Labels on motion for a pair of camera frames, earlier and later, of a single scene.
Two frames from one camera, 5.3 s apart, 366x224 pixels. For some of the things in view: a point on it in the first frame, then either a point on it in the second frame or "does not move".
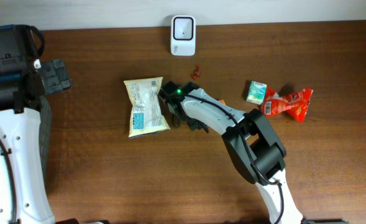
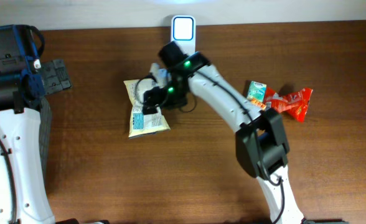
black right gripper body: (193, 124) → (173, 96)
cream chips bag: (147, 117) does not move
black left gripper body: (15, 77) does not move
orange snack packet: (293, 104) does not move
